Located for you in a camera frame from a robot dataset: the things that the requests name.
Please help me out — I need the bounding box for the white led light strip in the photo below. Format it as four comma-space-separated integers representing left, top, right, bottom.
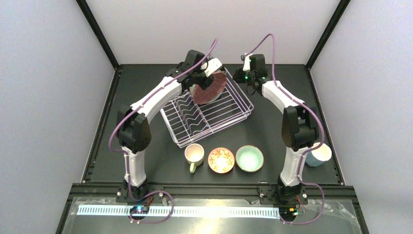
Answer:
75, 205, 280, 219

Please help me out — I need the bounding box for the light blue mug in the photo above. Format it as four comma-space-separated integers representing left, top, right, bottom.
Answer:
305, 142, 332, 167

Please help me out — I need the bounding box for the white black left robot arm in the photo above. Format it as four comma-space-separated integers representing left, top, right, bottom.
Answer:
110, 50, 223, 202

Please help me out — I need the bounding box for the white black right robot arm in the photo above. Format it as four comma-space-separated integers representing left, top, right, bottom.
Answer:
232, 54, 320, 204

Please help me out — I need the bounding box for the black frame post right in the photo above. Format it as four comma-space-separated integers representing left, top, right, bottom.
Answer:
305, 0, 351, 71

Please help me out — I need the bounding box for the black frame post left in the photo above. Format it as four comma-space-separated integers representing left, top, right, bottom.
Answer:
76, 0, 120, 71

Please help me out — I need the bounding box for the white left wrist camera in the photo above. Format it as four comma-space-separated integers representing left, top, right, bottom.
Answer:
201, 58, 223, 77

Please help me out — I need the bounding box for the black frame post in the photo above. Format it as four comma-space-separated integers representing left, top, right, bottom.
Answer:
76, 0, 120, 71
305, 0, 351, 71

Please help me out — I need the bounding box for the green glazed small bowl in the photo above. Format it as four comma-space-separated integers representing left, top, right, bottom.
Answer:
235, 145, 264, 173

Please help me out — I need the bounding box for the white wire dish rack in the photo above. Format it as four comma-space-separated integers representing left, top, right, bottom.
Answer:
160, 69, 254, 148

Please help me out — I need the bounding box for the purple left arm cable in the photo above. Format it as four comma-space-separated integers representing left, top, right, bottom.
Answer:
108, 38, 219, 224

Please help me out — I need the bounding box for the orange floral small bowl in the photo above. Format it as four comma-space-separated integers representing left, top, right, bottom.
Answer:
207, 147, 235, 174

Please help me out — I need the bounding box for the pink dotted plate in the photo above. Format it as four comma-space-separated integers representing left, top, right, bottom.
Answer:
190, 72, 227, 105

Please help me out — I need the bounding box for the cream mug green handle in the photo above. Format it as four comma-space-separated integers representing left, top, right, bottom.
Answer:
184, 143, 205, 174

